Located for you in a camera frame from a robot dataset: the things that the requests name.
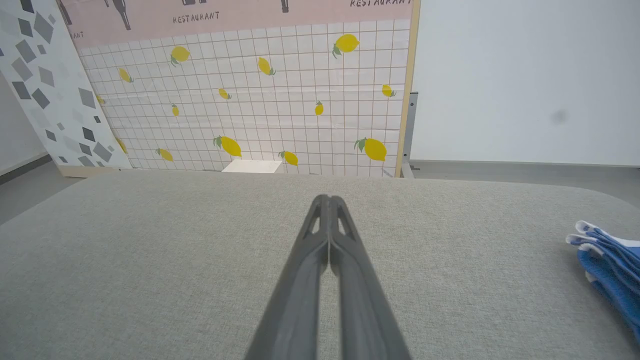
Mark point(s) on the grey metal panel support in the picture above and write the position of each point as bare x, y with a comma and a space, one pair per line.
411, 125

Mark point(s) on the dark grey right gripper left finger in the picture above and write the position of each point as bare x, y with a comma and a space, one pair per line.
295, 310

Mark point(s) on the lemon print grid panel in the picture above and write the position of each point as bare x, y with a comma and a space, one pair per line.
280, 100

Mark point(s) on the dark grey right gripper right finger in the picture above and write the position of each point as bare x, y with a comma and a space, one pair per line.
365, 320

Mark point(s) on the white box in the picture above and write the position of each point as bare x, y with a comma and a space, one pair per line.
252, 166

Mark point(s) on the blue sports shirt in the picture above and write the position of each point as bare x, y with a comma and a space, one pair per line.
615, 270

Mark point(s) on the grey geometric print panel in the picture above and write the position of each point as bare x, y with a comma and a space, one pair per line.
50, 75

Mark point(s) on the light wooden panel frame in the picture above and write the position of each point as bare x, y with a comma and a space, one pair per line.
407, 60

